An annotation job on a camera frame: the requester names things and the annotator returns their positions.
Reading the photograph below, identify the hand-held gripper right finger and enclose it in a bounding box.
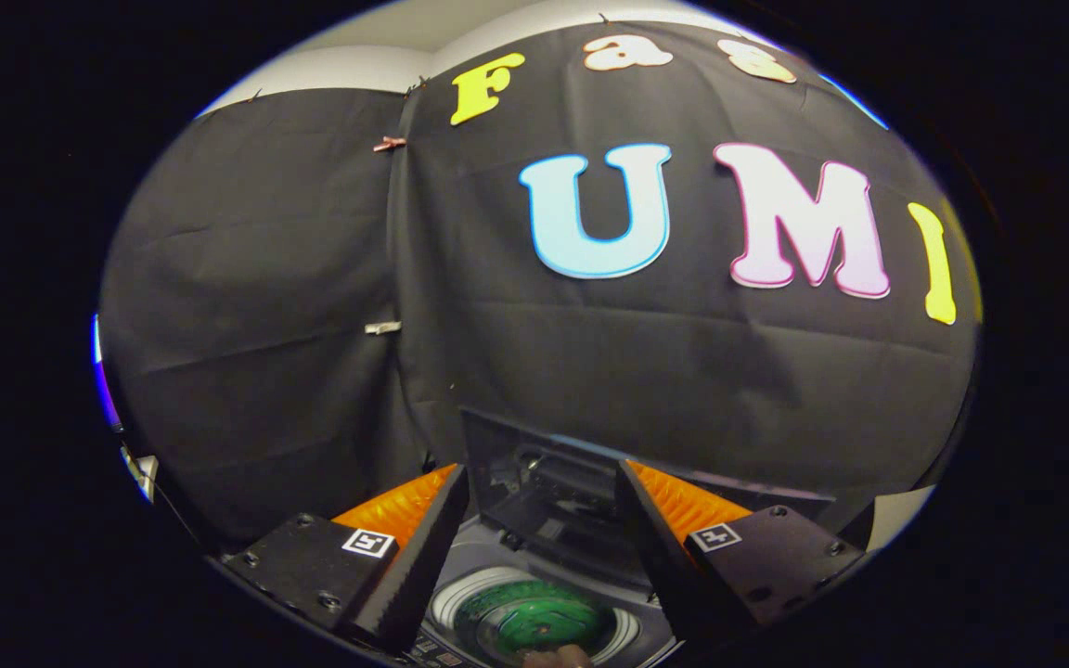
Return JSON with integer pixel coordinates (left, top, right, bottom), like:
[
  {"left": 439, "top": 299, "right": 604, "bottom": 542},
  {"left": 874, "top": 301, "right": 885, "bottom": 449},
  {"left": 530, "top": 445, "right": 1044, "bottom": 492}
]
[{"left": 615, "top": 459, "right": 869, "bottom": 650}]

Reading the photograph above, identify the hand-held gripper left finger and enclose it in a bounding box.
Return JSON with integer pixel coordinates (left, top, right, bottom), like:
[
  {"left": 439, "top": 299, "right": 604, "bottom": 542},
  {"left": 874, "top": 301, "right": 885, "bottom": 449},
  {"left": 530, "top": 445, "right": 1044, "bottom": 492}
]
[{"left": 219, "top": 464, "right": 470, "bottom": 655}]

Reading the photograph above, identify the dark grey washing machine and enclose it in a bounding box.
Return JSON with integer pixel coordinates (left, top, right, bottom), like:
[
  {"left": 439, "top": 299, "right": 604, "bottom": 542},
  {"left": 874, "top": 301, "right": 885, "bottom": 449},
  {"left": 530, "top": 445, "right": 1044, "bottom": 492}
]
[{"left": 409, "top": 408, "right": 837, "bottom": 668}]

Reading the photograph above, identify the green polo shirt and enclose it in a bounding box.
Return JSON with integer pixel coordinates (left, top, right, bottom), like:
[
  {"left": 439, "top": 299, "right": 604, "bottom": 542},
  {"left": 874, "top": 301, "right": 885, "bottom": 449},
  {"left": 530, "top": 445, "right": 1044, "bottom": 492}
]
[{"left": 456, "top": 580, "right": 619, "bottom": 664}]

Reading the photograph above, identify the black backdrop cloth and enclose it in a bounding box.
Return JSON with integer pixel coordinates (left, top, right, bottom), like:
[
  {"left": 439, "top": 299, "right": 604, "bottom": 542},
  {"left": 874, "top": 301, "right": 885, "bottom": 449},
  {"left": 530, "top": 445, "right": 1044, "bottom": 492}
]
[{"left": 97, "top": 19, "right": 983, "bottom": 558}]

